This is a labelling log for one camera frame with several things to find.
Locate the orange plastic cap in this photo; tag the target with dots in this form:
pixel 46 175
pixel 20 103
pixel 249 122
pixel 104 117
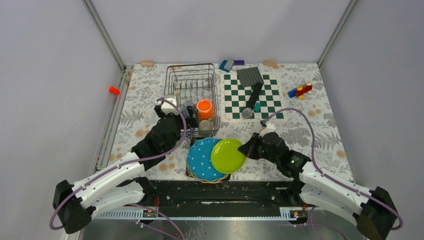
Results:
pixel 115 91

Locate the teal rectangular block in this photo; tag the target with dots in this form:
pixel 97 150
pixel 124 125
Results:
pixel 257 107

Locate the blue polka dot plate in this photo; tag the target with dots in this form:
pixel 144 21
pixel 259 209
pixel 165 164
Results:
pixel 199 154

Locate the yellow polka dot plate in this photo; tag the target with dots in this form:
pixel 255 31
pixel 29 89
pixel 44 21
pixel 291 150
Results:
pixel 210 182

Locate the purple lego brick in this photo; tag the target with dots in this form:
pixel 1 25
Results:
pixel 238 62

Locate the black glitter microphone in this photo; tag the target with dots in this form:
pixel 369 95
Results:
pixel 248 111

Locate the colourful lego toy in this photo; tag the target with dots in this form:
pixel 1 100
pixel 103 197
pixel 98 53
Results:
pixel 301 90

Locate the right wooden cork block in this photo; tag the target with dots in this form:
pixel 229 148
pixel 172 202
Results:
pixel 271 64

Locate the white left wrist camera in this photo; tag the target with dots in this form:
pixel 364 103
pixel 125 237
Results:
pixel 169 106

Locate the blue grey lego brick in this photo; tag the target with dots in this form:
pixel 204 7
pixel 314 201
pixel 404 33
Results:
pixel 226 65

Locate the small beige ceramic cup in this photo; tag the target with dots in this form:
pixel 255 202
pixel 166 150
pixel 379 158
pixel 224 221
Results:
pixel 206 125

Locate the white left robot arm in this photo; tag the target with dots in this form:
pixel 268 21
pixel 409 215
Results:
pixel 106 185

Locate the wooden cork block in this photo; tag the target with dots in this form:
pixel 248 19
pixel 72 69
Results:
pixel 147 64
pixel 271 64

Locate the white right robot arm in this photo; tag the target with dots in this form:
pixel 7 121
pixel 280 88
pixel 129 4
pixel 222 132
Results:
pixel 372 211

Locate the grey wire dish rack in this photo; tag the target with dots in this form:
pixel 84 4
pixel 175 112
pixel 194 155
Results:
pixel 194 82

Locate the green plate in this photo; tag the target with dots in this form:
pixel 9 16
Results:
pixel 225 156

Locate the grey blue ceramic mug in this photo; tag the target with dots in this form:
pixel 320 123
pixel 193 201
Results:
pixel 188 109

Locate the blue white patterned bowl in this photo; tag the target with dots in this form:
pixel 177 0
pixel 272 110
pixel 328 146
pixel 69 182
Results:
pixel 188 133

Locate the black floral square plate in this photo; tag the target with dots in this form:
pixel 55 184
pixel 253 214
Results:
pixel 207 175

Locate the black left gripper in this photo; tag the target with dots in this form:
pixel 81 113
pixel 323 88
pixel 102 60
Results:
pixel 193 121

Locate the orange ceramic mug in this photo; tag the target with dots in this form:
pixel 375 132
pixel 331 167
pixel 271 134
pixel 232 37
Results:
pixel 205 109

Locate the grey lego baseplate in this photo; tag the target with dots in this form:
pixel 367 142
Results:
pixel 249 76

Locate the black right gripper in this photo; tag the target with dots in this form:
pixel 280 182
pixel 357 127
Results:
pixel 249 148

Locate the left wooden cork block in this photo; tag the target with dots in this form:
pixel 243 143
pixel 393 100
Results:
pixel 147 64

